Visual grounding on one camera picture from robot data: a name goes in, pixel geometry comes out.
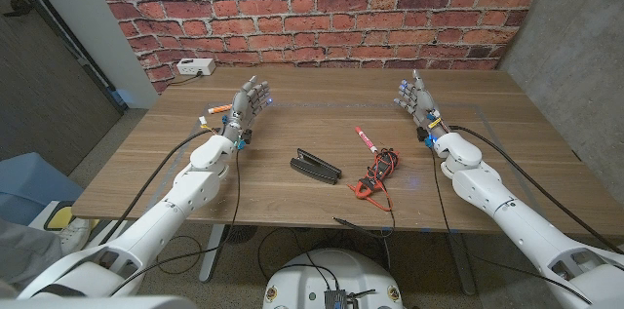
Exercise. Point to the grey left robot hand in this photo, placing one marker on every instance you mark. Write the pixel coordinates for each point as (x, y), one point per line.
(244, 104)

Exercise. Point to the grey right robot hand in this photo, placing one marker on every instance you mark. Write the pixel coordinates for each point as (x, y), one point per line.
(423, 104)

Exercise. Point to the black stapler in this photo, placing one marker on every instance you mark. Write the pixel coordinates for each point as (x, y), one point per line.
(314, 167)

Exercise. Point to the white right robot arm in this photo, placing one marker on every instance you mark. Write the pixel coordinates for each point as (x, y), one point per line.
(512, 211)

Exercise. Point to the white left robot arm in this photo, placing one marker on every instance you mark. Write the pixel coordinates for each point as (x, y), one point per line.
(190, 192)

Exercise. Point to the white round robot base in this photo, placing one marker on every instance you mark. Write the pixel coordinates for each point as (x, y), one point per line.
(312, 275)

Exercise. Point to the orange marker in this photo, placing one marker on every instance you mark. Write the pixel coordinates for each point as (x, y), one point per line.
(218, 109)

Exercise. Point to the white marker with red cap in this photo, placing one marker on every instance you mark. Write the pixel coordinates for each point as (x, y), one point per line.
(365, 139)

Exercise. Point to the white power strip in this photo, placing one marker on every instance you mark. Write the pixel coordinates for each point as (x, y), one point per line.
(196, 66)

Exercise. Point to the red clamp meter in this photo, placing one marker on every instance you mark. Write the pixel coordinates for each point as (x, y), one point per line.
(378, 172)

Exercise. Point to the printed red brick backdrop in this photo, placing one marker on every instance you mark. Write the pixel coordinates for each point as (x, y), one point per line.
(317, 11)

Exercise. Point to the black test probe lead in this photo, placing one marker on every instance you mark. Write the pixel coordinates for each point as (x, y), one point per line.
(351, 224)

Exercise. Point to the grey table leg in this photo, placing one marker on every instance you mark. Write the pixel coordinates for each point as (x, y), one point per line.
(460, 265)
(212, 250)

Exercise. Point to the white sneaker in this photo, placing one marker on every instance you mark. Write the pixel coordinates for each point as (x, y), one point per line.
(75, 236)

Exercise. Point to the white robot torso edge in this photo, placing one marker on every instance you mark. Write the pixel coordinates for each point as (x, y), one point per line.
(97, 303)

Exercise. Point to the grey trouser leg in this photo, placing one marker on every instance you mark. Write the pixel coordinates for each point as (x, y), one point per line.
(27, 250)

